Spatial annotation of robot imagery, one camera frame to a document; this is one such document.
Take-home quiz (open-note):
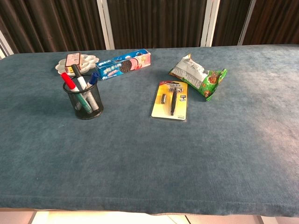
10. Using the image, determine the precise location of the small dark blue object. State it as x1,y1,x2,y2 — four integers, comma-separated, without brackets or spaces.
75,72,99,111

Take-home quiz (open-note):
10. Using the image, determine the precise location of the black capped white marker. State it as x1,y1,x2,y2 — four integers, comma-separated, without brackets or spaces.
71,63,100,112

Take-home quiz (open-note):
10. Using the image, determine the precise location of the red marker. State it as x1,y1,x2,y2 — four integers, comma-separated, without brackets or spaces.
60,72,93,114

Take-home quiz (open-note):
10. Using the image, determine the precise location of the yellow carded razor package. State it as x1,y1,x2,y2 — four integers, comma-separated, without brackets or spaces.
150,81,189,122

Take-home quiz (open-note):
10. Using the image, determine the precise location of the blue velvet table cloth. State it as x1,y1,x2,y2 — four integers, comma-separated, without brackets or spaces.
0,43,299,217

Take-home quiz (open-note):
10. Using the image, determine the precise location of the blue Oreo cookie box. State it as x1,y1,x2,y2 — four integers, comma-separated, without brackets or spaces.
95,49,152,81

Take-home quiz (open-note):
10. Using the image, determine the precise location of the green white snack bag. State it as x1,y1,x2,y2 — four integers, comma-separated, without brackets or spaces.
168,53,228,102

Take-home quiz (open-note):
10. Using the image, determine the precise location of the white flower-shaped palette dish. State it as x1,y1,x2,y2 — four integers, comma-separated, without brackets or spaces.
55,54,100,77

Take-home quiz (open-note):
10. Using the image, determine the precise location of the markers bundle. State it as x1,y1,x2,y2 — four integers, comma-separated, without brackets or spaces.
62,75,104,120

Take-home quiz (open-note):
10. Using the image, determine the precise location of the dark brown pleated screen panel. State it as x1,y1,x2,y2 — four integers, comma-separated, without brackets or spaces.
107,0,207,50
0,0,106,54
243,0,299,46
212,0,251,47

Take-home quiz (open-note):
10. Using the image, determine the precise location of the small brown labelled box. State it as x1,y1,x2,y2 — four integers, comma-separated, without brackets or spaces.
64,52,82,74

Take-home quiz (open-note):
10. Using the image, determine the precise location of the white screen frame post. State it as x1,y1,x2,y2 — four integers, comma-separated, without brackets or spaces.
200,0,221,48
0,30,13,59
96,0,115,50
237,0,256,46

